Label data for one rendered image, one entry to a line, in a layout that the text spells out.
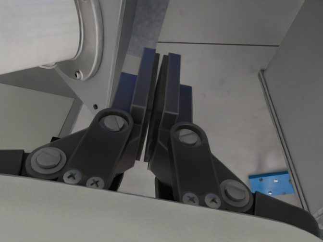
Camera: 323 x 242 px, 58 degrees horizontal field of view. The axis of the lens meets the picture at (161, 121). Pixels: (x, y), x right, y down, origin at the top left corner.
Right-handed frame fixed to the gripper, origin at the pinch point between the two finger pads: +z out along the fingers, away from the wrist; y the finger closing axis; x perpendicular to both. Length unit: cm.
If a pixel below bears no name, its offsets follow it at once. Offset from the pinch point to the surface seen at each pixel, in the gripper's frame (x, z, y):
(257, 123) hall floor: -119, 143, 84
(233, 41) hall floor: -64, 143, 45
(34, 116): -128, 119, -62
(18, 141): -128, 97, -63
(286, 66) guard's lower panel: -60, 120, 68
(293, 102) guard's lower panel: -64, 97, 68
